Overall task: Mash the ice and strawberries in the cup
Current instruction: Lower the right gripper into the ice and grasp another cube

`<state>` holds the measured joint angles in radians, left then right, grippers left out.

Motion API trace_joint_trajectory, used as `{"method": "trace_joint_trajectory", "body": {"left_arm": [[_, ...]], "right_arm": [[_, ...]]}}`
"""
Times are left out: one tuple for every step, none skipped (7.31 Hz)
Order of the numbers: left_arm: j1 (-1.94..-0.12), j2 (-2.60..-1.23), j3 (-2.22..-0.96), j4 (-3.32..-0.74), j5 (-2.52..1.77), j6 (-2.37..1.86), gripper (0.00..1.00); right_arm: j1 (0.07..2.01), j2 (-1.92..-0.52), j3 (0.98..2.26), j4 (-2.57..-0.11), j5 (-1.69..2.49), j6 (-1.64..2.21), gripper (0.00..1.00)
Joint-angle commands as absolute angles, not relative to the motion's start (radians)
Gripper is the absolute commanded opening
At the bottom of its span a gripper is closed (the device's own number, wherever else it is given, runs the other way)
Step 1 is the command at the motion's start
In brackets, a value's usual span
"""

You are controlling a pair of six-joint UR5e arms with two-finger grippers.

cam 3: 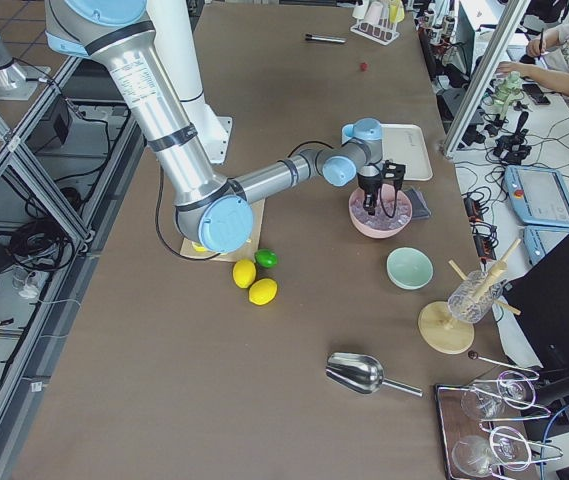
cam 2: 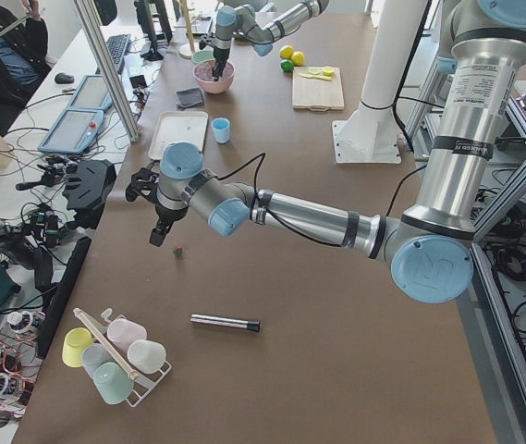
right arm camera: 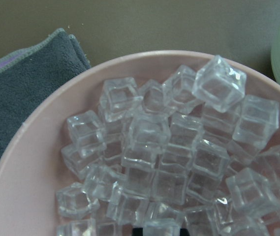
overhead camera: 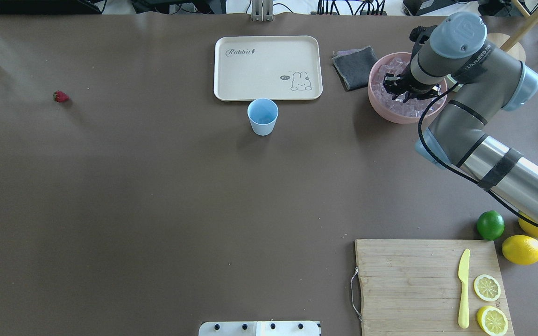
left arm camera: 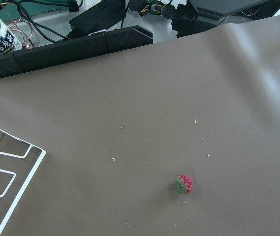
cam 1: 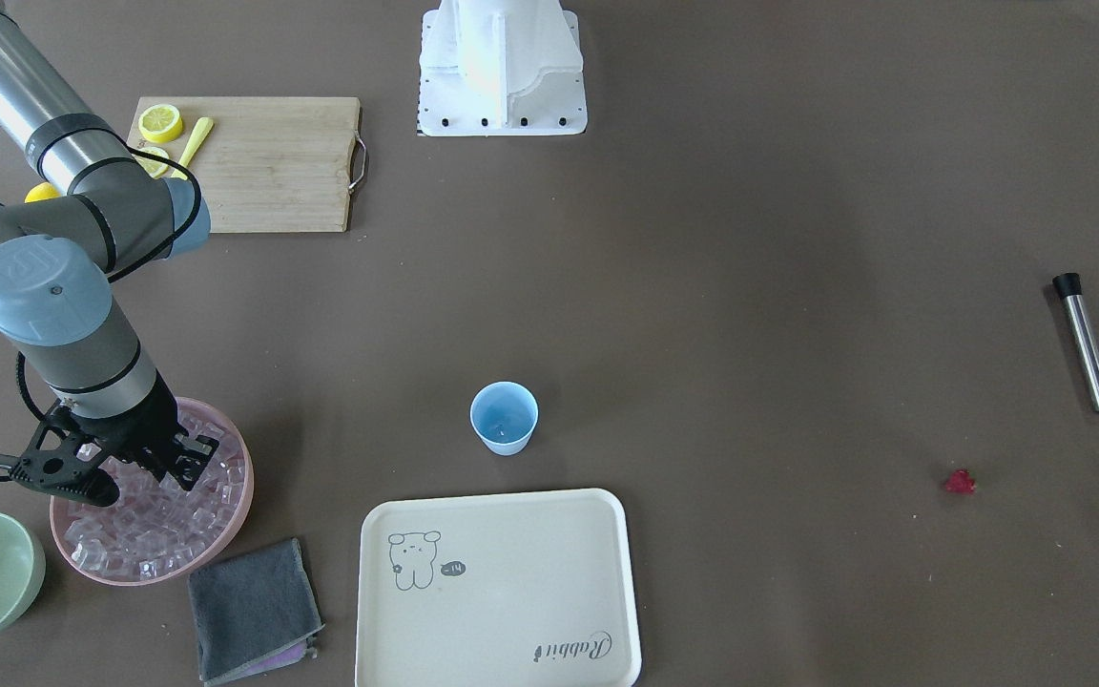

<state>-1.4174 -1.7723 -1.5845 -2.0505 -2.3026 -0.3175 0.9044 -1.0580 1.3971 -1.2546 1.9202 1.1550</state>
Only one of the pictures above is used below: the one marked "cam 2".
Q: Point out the wooden cup stand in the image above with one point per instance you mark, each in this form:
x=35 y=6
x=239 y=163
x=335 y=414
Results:
x=185 y=21

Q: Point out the yellow lemon upper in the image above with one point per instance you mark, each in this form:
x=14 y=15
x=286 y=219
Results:
x=286 y=52

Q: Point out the pink bowl of ice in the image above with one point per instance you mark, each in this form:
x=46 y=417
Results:
x=205 y=78

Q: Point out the grey cup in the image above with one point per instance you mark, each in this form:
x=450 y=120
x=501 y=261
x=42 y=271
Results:
x=93 y=357

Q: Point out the green cup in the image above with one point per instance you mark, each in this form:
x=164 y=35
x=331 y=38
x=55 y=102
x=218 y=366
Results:
x=112 y=383

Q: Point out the black silver muddler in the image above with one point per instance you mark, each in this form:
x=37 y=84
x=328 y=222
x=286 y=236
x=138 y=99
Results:
x=249 y=325

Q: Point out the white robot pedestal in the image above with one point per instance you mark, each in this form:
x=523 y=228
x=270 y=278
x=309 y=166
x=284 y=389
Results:
x=370 y=134

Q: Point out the tea bottle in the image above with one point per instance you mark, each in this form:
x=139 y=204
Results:
x=25 y=322

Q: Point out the yellow plastic knife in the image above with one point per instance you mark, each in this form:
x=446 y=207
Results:
x=314 y=76

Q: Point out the mint green bowl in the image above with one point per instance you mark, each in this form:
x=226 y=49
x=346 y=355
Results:
x=202 y=56

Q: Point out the beige rabbit tray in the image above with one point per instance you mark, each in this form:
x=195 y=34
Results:
x=178 y=126

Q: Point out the green lime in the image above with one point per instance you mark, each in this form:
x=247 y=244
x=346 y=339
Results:
x=286 y=65

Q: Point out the seated person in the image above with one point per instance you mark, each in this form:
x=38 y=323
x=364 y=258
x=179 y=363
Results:
x=23 y=52

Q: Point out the yellow cup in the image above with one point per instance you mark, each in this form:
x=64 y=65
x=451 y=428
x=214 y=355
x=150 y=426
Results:
x=75 y=342

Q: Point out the aluminium frame post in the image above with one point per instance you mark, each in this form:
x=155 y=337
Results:
x=91 y=26

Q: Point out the wooden cutting board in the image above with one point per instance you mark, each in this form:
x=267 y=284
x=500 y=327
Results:
x=317 y=95

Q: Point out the teach pendant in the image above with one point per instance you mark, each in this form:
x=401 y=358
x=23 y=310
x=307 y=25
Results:
x=73 y=132
x=92 y=93

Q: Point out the pink cup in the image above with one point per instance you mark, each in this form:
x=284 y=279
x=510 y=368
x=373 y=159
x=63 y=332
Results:
x=123 y=332

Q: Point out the black keyboard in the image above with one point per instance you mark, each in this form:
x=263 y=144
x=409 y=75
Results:
x=117 y=46

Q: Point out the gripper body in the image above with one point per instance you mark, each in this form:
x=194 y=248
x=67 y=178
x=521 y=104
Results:
x=167 y=215
x=219 y=56

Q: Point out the yellow lemon lower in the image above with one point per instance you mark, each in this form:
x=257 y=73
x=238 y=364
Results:
x=298 y=58

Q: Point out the teach pendant upper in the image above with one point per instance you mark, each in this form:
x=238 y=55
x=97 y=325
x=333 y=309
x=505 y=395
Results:
x=92 y=93

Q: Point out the grey folded cloth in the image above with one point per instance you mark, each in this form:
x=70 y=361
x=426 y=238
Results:
x=189 y=98

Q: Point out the red strawberry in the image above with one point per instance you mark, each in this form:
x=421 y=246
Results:
x=178 y=252

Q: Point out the white cup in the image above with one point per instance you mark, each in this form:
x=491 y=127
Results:
x=146 y=355

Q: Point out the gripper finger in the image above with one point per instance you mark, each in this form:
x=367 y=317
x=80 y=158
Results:
x=217 y=71
x=159 y=232

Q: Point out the blue plastic cup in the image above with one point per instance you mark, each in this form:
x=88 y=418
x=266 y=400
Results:
x=221 y=127

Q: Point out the white cup rack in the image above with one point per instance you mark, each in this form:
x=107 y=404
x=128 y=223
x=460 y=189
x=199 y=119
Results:
x=144 y=384

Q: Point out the teach pendant lower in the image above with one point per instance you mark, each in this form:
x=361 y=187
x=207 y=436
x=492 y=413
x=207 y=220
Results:
x=73 y=132

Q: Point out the yellow lemon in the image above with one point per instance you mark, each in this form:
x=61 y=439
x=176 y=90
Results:
x=286 y=52
x=298 y=58

